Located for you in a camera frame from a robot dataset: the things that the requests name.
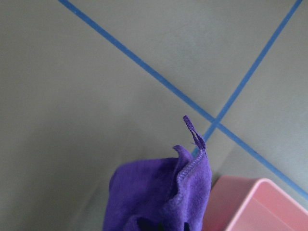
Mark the purple microfiber cloth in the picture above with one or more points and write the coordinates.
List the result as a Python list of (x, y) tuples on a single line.
[(169, 194)]

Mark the pink plastic bin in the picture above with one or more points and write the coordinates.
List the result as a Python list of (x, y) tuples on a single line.
[(245, 204)]

